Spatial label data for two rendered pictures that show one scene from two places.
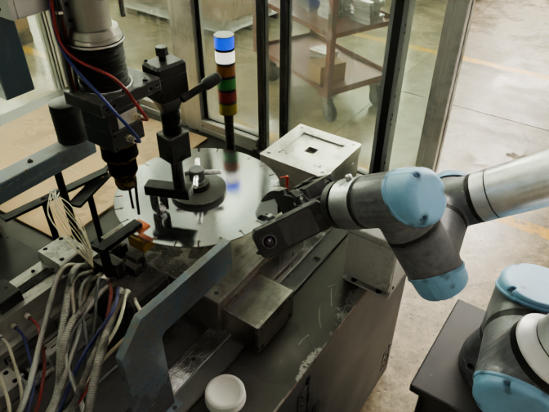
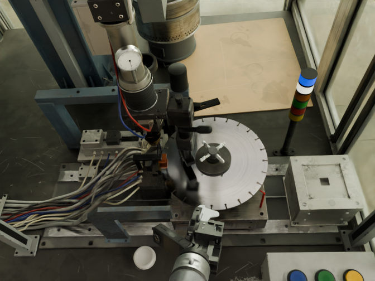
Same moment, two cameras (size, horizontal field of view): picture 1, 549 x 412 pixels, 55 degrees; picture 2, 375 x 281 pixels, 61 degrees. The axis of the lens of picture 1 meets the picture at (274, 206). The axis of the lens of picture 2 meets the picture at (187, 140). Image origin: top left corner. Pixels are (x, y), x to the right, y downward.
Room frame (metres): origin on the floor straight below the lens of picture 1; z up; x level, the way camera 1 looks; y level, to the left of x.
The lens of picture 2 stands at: (0.56, -0.26, 1.81)
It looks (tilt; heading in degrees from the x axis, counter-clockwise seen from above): 56 degrees down; 63
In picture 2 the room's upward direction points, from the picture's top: 9 degrees counter-clockwise
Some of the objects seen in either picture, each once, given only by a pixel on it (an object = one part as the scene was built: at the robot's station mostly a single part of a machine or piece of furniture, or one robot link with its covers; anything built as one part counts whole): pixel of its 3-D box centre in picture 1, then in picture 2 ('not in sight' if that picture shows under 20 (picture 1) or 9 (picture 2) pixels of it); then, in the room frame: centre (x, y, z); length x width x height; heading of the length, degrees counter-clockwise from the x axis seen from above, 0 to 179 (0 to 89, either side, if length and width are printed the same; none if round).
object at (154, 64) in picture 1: (168, 106); (182, 123); (0.78, 0.17, 1.17); 0.06 x 0.05 x 0.20; 136
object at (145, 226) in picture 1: (125, 246); (150, 161); (0.69, 0.26, 0.95); 0.10 x 0.03 x 0.07; 145
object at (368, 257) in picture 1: (397, 227); (316, 279); (0.89, -0.27, 0.82); 0.28 x 0.11 x 0.15; 145
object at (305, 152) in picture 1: (310, 175); (318, 191); (1.09, -0.09, 0.82); 0.18 x 0.18 x 0.15; 55
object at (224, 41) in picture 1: (224, 41); (307, 77); (1.15, 0.11, 1.14); 0.05 x 0.04 x 0.03; 55
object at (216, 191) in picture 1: (198, 185); (212, 157); (0.85, 0.15, 0.96); 0.11 x 0.11 x 0.03
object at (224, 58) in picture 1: (225, 55); (305, 85); (1.15, 0.11, 1.11); 0.05 x 0.04 x 0.03; 55
